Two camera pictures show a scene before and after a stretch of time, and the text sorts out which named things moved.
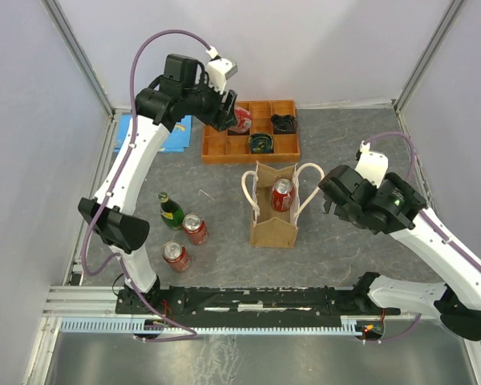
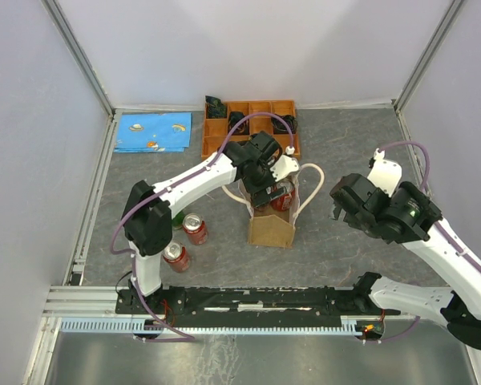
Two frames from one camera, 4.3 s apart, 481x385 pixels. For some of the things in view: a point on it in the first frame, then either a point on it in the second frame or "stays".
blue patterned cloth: x=179 y=138 stays
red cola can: x=244 y=119 to x=284 y=202
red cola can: x=282 y=192 stays
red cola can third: x=196 y=228 stays
